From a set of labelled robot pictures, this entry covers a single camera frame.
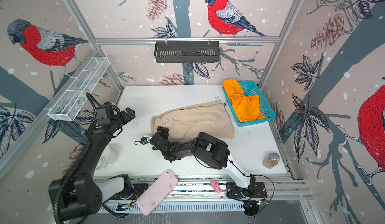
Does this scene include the beige drawstring shorts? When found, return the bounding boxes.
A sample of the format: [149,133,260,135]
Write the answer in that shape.
[150,100,235,140]

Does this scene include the orange shorts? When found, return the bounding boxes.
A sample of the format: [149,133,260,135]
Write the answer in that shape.
[223,79,267,123]

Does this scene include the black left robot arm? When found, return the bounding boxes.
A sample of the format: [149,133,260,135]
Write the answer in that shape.
[48,102,135,224]

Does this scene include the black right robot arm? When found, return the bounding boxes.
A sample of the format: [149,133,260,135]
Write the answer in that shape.
[149,131,256,201]

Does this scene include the white mug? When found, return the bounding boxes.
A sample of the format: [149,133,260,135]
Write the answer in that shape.
[96,145,117,170]

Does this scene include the pink flat case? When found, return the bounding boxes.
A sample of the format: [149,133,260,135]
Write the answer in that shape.
[136,170,178,216]

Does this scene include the small pink crumpled object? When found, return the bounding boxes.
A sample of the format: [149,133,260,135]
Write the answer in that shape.
[210,180,222,193]

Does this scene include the teal plastic basket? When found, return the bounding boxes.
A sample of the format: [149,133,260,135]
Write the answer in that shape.
[222,81,276,127]

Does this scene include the glass jar brown contents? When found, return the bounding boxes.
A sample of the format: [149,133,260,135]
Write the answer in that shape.
[263,153,280,169]

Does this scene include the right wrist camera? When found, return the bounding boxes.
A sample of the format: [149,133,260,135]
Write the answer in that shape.
[140,136,150,145]

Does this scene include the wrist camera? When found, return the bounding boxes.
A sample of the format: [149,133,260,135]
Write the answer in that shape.
[140,136,150,145]
[95,102,120,126]

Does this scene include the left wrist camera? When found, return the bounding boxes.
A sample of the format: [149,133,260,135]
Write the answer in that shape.
[95,102,120,126]

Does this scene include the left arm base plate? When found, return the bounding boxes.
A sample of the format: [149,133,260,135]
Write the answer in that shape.
[109,183,149,201]

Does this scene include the white wire mesh shelf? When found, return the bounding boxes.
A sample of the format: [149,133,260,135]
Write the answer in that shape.
[48,56,110,121]

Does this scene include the aluminium horizontal frame bar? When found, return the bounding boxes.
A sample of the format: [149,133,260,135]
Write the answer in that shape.
[94,36,281,46]

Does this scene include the black hanging wire basket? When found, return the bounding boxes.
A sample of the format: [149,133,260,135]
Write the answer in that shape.
[154,41,220,63]

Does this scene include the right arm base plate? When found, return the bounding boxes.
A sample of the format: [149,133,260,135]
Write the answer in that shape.
[226,182,268,201]

